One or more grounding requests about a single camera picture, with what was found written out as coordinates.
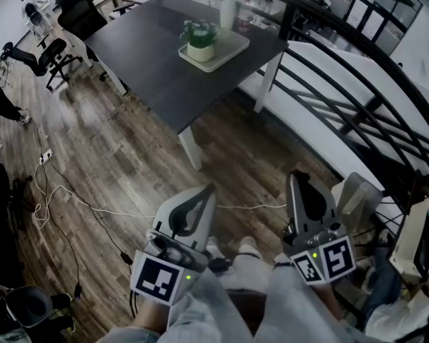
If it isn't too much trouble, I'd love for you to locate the person's left forearm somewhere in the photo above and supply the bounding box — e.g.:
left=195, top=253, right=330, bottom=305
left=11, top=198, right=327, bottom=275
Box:
left=131, top=294, right=173, bottom=336

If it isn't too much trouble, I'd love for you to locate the person's right leg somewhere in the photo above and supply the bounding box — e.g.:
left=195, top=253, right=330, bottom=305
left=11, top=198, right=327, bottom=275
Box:
left=253, top=261, right=380, bottom=343

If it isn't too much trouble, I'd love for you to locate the grey translucent container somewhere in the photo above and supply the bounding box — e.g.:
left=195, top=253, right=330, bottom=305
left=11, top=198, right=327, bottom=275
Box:
left=337, top=171, right=384, bottom=229

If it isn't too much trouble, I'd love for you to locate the potted flower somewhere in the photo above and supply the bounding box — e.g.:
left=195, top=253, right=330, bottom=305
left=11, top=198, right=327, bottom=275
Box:
left=179, top=19, right=220, bottom=64

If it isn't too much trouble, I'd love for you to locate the black mesh office chair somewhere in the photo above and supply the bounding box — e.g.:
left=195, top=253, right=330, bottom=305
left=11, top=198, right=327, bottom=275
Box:
left=0, top=36, right=84, bottom=92

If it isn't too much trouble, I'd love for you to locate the open cardboard box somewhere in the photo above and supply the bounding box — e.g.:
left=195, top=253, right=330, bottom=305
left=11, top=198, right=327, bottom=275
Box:
left=388, top=196, right=429, bottom=286

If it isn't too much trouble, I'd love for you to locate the white plastic bag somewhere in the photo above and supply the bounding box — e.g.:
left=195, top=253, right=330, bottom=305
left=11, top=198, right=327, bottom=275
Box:
left=363, top=290, right=429, bottom=343

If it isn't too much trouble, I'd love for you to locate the person's left leg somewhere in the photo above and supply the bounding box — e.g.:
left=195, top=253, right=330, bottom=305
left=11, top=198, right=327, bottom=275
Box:
left=96, top=254, right=257, bottom=343

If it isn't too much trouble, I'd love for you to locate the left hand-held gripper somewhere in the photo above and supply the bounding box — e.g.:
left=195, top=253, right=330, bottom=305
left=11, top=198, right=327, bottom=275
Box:
left=130, top=182, right=217, bottom=307

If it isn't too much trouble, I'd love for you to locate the dark table with white legs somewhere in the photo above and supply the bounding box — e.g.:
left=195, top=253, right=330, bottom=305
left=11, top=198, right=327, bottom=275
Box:
left=84, top=0, right=290, bottom=173

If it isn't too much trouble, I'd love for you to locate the black cable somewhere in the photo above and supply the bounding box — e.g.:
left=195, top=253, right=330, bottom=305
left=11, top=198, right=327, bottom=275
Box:
left=31, top=119, right=84, bottom=299

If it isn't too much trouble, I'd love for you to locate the person's left shoe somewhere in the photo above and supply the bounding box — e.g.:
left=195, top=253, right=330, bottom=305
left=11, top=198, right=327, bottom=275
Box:
left=206, top=236, right=233, bottom=261

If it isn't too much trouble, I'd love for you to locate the person's right shoe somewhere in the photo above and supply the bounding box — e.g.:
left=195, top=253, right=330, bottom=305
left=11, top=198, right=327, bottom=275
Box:
left=237, top=235, right=262, bottom=259

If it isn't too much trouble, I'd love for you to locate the person's right forearm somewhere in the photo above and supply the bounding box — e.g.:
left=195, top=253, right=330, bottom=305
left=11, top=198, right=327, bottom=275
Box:
left=310, top=281, right=345, bottom=322

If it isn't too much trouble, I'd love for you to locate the person's shoe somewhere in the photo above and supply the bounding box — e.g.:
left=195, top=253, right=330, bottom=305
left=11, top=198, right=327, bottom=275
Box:
left=237, top=235, right=262, bottom=259
left=206, top=236, right=233, bottom=261

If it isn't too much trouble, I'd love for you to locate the translucent white bottle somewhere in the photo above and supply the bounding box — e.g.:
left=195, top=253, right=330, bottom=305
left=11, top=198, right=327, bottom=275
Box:
left=219, top=0, right=237, bottom=32

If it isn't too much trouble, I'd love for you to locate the black high-back office chair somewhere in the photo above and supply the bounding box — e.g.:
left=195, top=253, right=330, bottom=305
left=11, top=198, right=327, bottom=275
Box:
left=50, top=0, right=109, bottom=43

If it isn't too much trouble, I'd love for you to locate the white office chair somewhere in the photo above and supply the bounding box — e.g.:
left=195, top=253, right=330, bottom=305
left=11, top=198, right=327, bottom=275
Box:
left=20, top=0, right=54, bottom=39

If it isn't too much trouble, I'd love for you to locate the cream rectangular tray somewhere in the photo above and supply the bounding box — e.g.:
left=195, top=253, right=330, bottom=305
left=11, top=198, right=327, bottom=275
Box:
left=177, top=26, right=251, bottom=74

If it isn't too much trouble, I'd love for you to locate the white cable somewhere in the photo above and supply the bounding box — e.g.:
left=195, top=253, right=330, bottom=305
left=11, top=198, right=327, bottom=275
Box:
left=31, top=161, right=289, bottom=232

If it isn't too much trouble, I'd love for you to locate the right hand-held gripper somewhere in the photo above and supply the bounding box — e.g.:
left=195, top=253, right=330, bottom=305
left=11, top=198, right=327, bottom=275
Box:
left=282, top=171, right=357, bottom=286

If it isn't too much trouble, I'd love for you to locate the black metal railing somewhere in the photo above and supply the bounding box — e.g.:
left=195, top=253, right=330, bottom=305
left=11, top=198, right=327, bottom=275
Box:
left=103, top=0, right=429, bottom=207

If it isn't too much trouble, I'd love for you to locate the person's leg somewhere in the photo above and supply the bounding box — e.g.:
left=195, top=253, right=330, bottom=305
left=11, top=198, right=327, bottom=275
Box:
left=0, top=79, right=32, bottom=126
left=96, top=254, right=257, bottom=343
left=253, top=261, right=380, bottom=343

